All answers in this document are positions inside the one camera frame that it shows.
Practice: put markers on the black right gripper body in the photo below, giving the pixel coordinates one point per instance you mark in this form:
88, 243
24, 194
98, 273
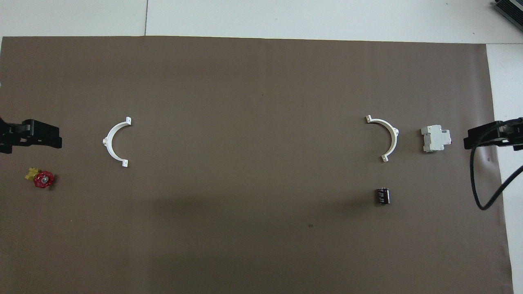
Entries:
511, 132

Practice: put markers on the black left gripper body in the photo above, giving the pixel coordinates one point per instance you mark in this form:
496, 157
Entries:
10, 132

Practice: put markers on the white half pipe clamp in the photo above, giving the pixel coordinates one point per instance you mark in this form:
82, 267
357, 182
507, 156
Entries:
107, 142
394, 139

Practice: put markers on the red handwheel brass valve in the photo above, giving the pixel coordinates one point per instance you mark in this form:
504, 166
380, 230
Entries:
43, 179

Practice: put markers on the white circuit breaker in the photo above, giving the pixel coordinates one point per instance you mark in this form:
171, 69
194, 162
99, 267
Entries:
435, 139

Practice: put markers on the grey ribbed metal device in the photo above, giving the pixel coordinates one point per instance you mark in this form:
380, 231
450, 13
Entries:
512, 8

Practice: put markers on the brown table mat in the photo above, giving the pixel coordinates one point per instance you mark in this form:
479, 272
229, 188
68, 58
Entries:
261, 81

